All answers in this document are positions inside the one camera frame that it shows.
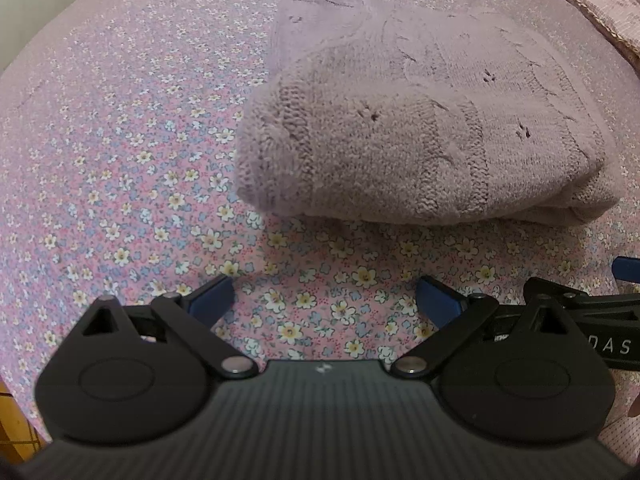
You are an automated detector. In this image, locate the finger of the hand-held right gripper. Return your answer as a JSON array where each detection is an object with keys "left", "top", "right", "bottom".
[
  {"left": 612, "top": 256, "right": 640, "bottom": 284},
  {"left": 522, "top": 277, "right": 640, "bottom": 314}
]

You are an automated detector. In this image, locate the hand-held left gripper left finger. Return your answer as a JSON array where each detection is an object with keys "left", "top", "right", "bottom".
[{"left": 81, "top": 274, "right": 259, "bottom": 379}]

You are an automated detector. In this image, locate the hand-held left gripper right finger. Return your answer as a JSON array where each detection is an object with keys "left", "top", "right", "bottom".
[{"left": 390, "top": 275, "right": 567, "bottom": 379}]

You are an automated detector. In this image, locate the purple knit cardigan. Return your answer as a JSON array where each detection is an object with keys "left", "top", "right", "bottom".
[{"left": 235, "top": 0, "right": 624, "bottom": 227}]

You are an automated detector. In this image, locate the pink floral bed sheet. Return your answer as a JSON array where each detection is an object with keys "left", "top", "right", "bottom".
[{"left": 0, "top": 0, "right": 640, "bottom": 456}]

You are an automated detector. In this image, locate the pink quilted pillow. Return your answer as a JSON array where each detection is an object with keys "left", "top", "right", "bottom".
[{"left": 515, "top": 0, "right": 640, "bottom": 63}]

